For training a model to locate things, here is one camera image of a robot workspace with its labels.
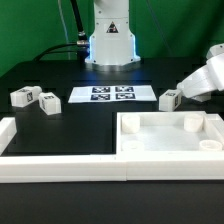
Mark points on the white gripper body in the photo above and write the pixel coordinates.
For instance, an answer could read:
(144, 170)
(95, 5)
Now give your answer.
(208, 78)

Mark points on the white square tabletop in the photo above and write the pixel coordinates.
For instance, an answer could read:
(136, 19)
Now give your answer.
(148, 136)

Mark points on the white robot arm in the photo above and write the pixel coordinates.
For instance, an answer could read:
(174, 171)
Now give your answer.
(113, 48)

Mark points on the white sheet with fiducial tags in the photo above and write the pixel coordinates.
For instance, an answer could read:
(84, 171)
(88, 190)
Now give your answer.
(112, 93)

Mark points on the white L-shaped obstacle fence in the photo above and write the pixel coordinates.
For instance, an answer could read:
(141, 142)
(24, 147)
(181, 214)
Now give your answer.
(110, 167)

